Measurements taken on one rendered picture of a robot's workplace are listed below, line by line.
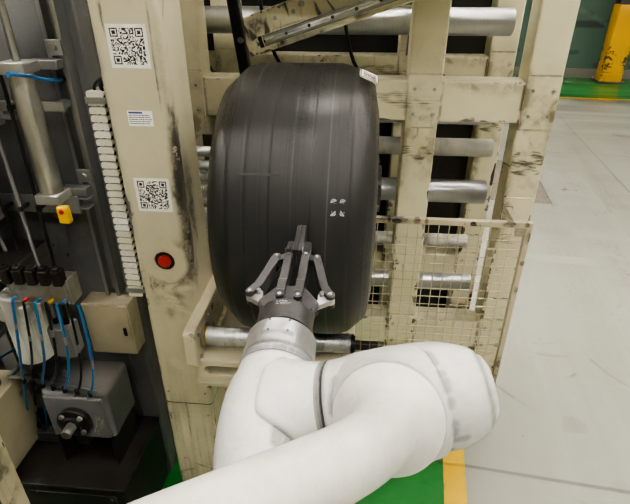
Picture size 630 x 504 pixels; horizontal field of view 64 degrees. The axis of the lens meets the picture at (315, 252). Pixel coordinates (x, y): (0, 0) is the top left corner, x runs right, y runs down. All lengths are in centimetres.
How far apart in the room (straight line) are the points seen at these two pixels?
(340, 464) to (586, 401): 224
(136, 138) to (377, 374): 76
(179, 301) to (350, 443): 90
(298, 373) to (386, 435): 17
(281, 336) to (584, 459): 184
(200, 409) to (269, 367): 90
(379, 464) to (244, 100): 69
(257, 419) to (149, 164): 68
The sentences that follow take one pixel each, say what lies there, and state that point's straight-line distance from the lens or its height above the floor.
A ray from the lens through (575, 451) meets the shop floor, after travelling 233.
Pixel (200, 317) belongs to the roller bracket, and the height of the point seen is 95.
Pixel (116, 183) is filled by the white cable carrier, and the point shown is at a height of 124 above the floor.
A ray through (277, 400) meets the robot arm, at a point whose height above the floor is 125.
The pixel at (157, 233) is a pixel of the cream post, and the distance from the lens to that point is 115.
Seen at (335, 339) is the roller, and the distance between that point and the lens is 112.
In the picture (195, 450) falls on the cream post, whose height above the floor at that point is 43.
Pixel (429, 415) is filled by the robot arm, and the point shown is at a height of 130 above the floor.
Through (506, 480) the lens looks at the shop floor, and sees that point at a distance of 214.
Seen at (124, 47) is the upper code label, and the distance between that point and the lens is 104.
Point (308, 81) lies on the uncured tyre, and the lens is 95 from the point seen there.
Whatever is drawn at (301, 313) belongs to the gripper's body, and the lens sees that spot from 65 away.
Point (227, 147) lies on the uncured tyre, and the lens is 88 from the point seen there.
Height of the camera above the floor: 162
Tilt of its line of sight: 29 degrees down
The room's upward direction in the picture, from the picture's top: straight up
